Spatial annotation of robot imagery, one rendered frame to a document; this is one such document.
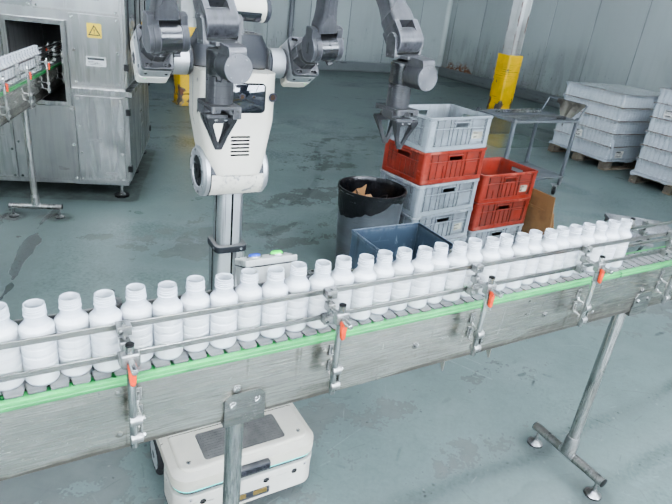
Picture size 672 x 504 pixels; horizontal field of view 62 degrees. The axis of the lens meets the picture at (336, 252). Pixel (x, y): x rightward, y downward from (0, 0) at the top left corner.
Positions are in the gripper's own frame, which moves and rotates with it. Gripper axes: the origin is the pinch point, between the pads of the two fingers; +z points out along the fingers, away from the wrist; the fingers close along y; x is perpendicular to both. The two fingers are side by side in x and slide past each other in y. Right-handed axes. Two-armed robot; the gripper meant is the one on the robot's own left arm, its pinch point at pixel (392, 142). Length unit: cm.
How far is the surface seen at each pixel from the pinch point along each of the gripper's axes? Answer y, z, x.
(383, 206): 151, 80, -109
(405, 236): 46, 50, -46
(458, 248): -15.2, 24.8, -15.0
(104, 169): 353, 108, 24
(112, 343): -17, 33, 72
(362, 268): -15.3, 26.3, 14.6
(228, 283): -16, 24, 48
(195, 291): -16, 25, 55
